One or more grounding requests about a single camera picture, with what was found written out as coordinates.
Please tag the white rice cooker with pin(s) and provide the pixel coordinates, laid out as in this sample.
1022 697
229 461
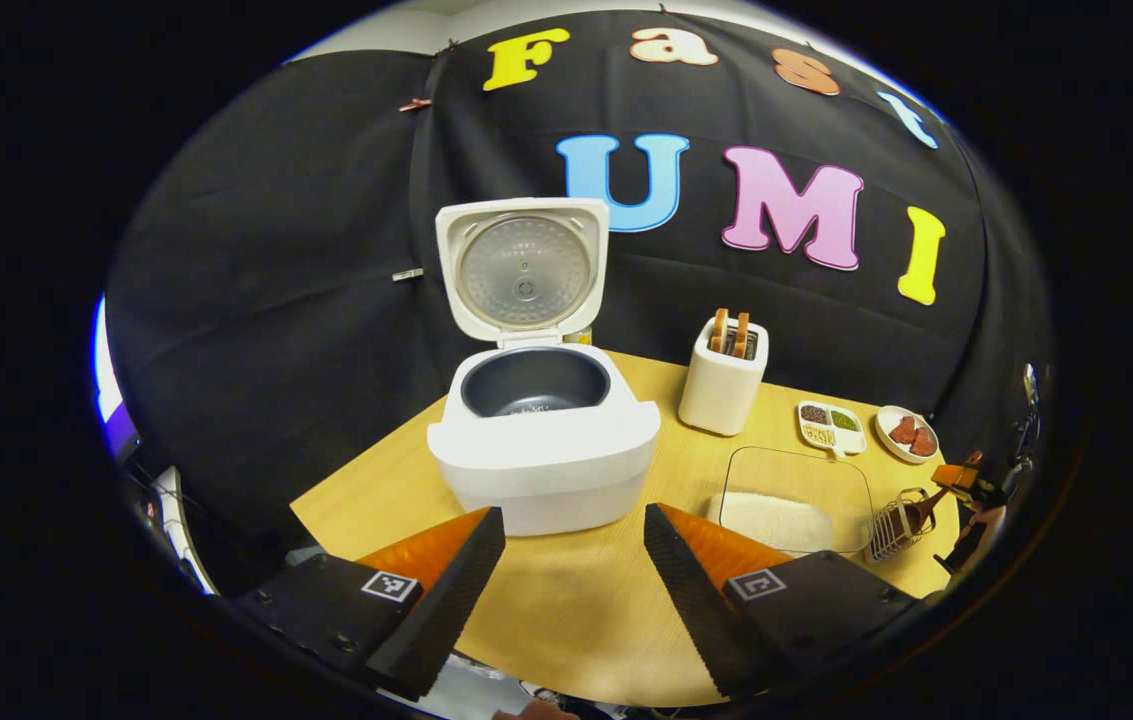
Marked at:
546 460

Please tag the white toaster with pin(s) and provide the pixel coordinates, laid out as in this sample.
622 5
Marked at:
721 395

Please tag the black backdrop cloth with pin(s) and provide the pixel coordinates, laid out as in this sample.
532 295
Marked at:
276 300

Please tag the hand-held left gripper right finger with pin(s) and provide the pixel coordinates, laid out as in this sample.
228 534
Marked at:
691 600

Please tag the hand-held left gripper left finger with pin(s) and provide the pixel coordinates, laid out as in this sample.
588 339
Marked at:
441 600

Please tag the white divided grain dish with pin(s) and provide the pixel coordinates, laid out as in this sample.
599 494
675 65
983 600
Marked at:
831 430

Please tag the clear glass tray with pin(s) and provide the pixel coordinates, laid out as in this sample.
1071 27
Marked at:
796 470

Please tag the bread slice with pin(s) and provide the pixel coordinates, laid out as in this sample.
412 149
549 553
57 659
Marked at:
741 335
718 330

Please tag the white round plate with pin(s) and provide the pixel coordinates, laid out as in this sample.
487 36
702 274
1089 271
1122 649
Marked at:
886 440

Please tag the pink cloth clip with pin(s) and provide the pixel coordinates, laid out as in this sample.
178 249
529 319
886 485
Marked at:
415 104

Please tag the red meat piece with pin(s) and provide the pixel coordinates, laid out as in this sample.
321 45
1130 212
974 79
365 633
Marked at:
923 442
903 430

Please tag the silver cloth clip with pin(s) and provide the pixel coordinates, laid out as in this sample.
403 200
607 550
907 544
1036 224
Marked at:
408 274

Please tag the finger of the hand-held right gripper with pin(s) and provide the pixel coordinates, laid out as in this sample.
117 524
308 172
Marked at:
954 477

